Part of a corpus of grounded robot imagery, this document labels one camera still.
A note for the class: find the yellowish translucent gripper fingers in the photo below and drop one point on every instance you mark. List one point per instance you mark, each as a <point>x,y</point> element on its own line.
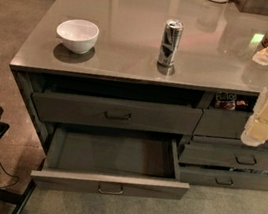
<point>255,133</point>

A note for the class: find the snack packets in drawer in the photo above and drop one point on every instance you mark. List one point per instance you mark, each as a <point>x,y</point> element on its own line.
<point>231,101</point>

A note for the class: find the grey drawer cabinet counter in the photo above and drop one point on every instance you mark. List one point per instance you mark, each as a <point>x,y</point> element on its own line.
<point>214,55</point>

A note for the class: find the silver drink can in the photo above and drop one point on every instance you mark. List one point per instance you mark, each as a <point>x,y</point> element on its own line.
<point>170,42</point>

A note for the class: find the white ceramic bowl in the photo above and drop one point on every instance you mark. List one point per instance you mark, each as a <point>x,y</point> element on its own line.
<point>79,36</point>

